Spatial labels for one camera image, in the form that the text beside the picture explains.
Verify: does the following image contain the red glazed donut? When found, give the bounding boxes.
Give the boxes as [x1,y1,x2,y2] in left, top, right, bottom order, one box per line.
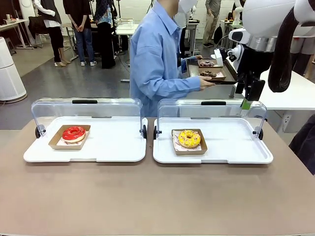
[62,126,87,143]

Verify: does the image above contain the large white table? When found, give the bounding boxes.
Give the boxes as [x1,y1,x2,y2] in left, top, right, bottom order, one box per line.
[210,54,315,133]

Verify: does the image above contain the bystander in patterned top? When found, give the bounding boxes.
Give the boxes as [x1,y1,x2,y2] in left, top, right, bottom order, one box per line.
[93,0,118,69]

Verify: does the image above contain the bystander in black vest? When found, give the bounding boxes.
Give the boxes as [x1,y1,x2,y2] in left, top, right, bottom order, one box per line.
[33,0,67,67]

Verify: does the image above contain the white display tray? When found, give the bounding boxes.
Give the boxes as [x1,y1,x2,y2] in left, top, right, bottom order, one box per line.
[152,117,274,165]
[23,116,148,163]

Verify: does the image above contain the white background table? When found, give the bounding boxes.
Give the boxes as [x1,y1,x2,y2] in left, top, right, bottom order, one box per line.
[0,19,34,50]
[115,18,140,37]

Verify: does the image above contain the black serving tray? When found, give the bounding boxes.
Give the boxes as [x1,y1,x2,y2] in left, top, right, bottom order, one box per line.
[185,55,239,86]

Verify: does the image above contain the dark fabric bundle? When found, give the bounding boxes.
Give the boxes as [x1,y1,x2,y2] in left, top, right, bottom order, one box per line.
[288,120,315,176]

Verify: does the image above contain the person's right forearm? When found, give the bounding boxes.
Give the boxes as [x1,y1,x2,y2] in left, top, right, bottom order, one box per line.
[147,76,202,101]

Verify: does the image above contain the bystander in blue jeans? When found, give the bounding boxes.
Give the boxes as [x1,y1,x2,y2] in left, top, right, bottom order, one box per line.
[63,0,98,67]

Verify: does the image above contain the person's left forearm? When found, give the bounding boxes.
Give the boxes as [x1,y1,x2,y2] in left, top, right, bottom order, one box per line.
[181,56,197,74]

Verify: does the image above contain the person's right hand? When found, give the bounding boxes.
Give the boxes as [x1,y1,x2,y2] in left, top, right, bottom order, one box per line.
[199,75,217,91]

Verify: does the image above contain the red donut in cardboard tray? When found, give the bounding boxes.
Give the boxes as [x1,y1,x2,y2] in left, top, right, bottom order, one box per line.
[48,124,92,150]

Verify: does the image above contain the black backpack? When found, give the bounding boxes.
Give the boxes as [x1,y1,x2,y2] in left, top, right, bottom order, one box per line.
[213,24,223,45]

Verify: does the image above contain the bystander in beige trousers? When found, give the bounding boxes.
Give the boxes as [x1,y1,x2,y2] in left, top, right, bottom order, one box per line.
[202,0,222,48]

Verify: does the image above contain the person in blue shirt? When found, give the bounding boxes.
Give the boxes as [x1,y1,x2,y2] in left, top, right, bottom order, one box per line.
[129,0,216,118]

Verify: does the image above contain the yellow donut in cardboard tray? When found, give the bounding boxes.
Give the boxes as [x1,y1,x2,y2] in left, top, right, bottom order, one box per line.
[171,128,208,156]

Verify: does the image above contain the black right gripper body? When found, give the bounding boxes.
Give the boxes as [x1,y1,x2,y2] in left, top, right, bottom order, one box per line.
[234,70,266,102]

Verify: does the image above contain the yellow sprinkled donut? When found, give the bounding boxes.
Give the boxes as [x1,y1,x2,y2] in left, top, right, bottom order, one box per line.
[178,130,202,148]

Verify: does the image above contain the sprinkled chocolate donut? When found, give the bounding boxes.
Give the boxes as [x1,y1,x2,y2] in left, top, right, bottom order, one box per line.
[197,59,224,69]

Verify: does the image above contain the dark cable sleeve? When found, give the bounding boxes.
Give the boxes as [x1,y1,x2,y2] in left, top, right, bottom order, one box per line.
[267,6,300,93]

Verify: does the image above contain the tall white appliance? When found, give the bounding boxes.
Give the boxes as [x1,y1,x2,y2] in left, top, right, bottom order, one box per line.
[18,0,35,20]

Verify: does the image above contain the clear hinged tray lid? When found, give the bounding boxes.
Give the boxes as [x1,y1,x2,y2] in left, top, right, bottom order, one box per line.
[31,97,144,138]
[157,99,268,138]

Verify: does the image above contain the black office chair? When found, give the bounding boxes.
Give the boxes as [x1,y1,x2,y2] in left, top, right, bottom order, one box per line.
[28,16,50,49]

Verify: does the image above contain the white air purifier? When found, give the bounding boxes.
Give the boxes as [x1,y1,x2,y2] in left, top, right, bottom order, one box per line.
[0,36,28,102]

